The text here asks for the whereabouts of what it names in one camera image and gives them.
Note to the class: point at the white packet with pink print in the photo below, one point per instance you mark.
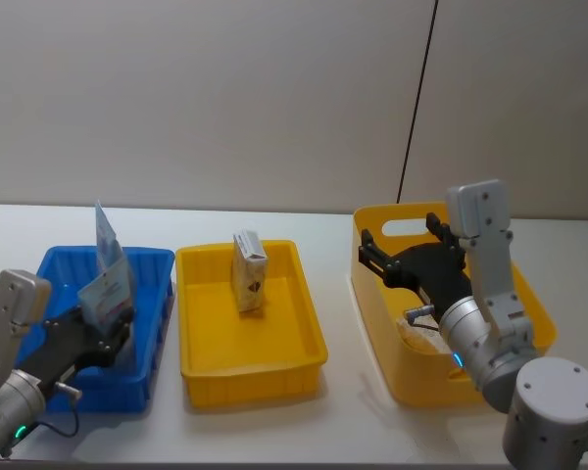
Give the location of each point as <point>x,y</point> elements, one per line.
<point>105,298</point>

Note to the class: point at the beige speckled package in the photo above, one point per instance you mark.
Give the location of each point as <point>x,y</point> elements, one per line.
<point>421,338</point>

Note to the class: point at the shallow yellow plastic tray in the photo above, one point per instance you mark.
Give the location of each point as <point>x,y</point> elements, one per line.
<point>240,343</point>

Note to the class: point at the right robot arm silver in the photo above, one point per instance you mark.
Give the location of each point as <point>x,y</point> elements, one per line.
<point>553,391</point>

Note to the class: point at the blue plastic bin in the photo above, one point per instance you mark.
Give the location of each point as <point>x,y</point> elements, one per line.
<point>147,276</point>

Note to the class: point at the thin black vertical strip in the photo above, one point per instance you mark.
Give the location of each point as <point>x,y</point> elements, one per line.
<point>416,98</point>

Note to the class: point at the blue and white packet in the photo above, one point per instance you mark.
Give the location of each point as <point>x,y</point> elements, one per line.
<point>109,240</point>

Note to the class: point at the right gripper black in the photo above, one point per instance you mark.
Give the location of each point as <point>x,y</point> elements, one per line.
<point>436,274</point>

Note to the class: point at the beige drink carton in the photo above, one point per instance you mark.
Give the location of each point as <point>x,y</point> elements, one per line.
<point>250,284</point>

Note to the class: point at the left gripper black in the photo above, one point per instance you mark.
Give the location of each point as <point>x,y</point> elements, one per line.
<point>61,350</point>

